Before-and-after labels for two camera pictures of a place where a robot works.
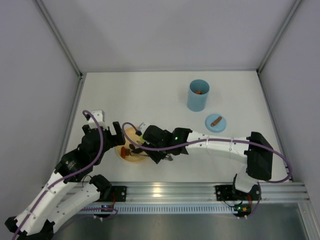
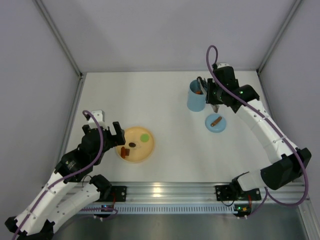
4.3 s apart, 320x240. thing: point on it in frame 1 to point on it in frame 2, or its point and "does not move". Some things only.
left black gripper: x=114 y=136 does not move
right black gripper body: x=149 y=150 to x=212 y=93
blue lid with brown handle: x=215 y=123 does not move
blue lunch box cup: x=197 y=95 does not move
